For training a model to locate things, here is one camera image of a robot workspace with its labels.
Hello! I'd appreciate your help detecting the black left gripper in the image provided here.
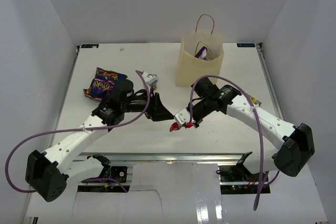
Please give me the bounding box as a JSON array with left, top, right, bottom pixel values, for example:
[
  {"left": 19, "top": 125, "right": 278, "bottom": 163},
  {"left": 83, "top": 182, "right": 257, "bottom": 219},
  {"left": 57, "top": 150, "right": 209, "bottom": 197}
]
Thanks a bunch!
[{"left": 122, "top": 89, "right": 174, "bottom": 121}]

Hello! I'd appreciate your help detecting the red snack packet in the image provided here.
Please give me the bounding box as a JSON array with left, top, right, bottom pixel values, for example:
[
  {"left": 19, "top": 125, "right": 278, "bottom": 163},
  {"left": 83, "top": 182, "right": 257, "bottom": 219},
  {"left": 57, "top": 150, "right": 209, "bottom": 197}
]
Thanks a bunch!
[{"left": 169, "top": 122, "right": 182, "bottom": 132}]

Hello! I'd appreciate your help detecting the purple snack pouch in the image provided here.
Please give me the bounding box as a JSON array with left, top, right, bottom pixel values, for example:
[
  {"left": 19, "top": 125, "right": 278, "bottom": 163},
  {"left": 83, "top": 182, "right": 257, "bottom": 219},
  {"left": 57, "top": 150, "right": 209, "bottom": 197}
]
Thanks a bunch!
[{"left": 195, "top": 46, "right": 210, "bottom": 61}]

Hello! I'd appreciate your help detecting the brown chocolate bar wrapper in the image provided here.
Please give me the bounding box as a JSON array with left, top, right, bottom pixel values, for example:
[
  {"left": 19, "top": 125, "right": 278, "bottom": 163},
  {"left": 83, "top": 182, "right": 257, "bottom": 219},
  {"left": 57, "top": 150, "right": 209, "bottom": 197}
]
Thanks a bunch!
[{"left": 150, "top": 84, "right": 157, "bottom": 90}]

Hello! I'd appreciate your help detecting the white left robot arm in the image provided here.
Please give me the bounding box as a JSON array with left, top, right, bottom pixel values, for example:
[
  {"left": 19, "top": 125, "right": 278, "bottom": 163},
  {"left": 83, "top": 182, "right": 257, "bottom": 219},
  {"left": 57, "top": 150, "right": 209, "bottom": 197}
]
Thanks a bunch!
[{"left": 25, "top": 79, "right": 174, "bottom": 202}]

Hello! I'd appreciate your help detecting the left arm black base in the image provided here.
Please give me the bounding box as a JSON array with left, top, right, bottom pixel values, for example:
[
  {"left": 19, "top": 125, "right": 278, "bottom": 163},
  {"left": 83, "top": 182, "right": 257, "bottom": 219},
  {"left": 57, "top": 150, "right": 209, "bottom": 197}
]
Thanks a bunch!
[{"left": 81, "top": 154, "right": 128, "bottom": 193}]

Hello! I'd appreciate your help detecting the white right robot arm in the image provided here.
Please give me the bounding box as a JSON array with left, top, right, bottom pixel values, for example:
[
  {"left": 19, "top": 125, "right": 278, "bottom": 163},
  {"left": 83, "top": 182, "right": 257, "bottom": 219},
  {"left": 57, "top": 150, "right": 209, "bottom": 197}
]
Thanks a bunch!
[{"left": 188, "top": 77, "right": 315, "bottom": 182}]

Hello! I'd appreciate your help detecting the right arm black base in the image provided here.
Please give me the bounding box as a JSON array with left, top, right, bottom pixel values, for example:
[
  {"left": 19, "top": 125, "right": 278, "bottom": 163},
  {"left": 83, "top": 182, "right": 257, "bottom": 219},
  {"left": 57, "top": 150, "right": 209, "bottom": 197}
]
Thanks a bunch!
[{"left": 214, "top": 153, "right": 259, "bottom": 195}]

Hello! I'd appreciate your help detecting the green yellow Fox's candy bag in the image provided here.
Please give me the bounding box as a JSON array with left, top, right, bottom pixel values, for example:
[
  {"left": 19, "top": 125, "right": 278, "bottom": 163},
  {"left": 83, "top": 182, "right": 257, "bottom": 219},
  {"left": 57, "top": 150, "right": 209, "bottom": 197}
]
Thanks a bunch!
[{"left": 248, "top": 94, "right": 261, "bottom": 106}]

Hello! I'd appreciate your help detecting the beige paper bag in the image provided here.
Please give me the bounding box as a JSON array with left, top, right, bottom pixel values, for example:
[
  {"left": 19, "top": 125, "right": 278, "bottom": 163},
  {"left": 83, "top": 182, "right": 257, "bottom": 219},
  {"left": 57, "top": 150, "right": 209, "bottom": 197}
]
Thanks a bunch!
[{"left": 175, "top": 14, "right": 224, "bottom": 87}]

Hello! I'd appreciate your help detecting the dark blue Kroks chip bag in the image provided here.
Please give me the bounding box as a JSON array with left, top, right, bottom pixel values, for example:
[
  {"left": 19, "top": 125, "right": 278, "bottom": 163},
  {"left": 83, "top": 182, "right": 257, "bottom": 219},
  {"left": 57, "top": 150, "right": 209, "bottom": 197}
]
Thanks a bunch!
[{"left": 83, "top": 67, "right": 128, "bottom": 101}]

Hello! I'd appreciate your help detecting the blue label right corner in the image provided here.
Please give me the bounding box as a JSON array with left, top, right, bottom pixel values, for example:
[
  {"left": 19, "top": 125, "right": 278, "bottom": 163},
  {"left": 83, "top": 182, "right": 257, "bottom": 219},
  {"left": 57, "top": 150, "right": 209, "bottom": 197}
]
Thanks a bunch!
[{"left": 237, "top": 43, "right": 255, "bottom": 48}]

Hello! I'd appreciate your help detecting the blue label corner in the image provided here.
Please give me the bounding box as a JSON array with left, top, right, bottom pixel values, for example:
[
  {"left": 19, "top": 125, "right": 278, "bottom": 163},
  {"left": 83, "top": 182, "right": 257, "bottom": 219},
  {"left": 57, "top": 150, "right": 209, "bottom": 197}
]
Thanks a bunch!
[
  {"left": 237, "top": 43, "right": 255, "bottom": 48},
  {"left": 80, "top": 44, "right": 99, "bottom": 49}
]

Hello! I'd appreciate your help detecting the blue label left corner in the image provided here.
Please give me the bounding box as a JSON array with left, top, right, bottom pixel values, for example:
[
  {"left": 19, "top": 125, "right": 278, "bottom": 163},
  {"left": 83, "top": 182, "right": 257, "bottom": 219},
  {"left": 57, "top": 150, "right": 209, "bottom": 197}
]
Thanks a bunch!
[{"left": 80, "top": 44, "right": 99, "bottom": 49}]

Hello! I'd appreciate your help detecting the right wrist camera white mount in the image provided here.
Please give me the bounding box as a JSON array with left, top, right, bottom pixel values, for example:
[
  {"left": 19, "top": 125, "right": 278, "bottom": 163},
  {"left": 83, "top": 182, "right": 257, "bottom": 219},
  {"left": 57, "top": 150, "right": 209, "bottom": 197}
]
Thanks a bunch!
[{"left": 174, "top": 108, "right": 196, "bottom": 129}]

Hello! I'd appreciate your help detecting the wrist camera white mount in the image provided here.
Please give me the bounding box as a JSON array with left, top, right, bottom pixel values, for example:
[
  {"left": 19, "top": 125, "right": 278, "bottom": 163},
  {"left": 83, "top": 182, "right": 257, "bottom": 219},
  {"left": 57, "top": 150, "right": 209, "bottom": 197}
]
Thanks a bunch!
[
  {"left": 174, "top": 108, "right": 196, "bottom": 129},
  {"left": 142, "top": 71, "right": 159, "bottom": 87}
]

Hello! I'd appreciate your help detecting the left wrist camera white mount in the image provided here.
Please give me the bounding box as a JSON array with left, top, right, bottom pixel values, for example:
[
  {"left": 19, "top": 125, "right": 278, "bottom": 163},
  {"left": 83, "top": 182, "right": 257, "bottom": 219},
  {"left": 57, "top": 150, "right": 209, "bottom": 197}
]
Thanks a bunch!
[{"left": 142, "top": 71, "right": 159, "bottom": 87}]

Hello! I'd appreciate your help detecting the aluminium table front rail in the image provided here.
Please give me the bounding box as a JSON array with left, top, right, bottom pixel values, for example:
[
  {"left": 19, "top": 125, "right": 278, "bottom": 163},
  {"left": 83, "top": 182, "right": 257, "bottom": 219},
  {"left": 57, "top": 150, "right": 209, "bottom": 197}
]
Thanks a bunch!
[{"left": 78, "top": 151, "right": 253, "bottom": 163}]

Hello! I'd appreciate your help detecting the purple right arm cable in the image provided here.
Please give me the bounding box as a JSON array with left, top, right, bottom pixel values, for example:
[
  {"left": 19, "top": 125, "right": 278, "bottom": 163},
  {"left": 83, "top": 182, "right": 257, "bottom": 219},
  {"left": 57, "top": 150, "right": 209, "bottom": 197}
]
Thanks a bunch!
[{"left": 189, "top": 74, "right": 280, "bottom": 211}]

